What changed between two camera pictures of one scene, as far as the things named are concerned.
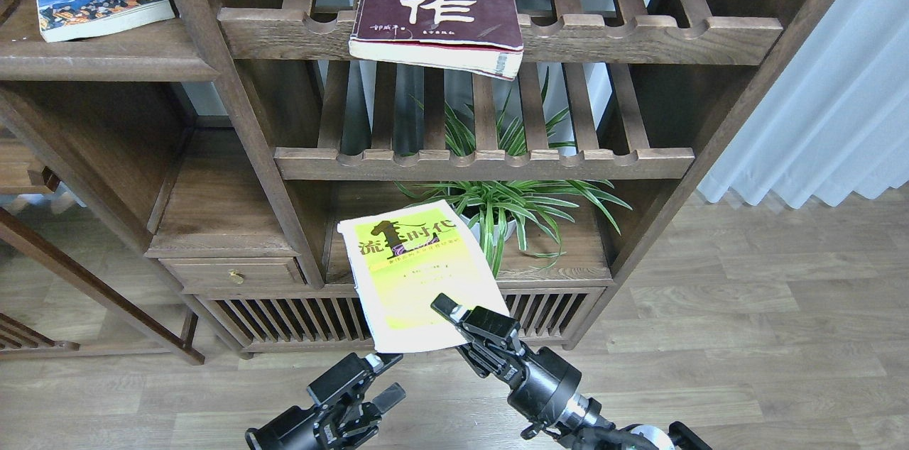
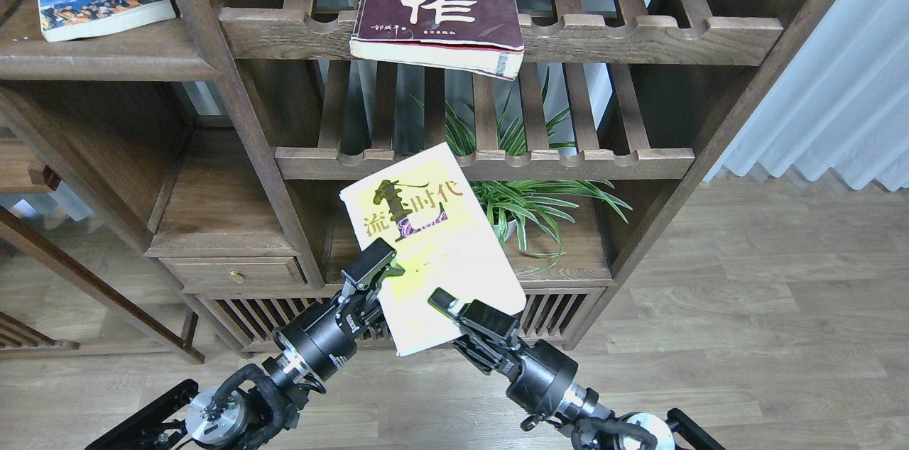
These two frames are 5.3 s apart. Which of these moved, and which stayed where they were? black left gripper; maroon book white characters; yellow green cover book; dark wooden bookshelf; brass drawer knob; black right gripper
Moved: black left gripper; yellow green cover book
Stayed: dark wooden bookshelf; maroon book white characters; brass drawer knob; black right gripper
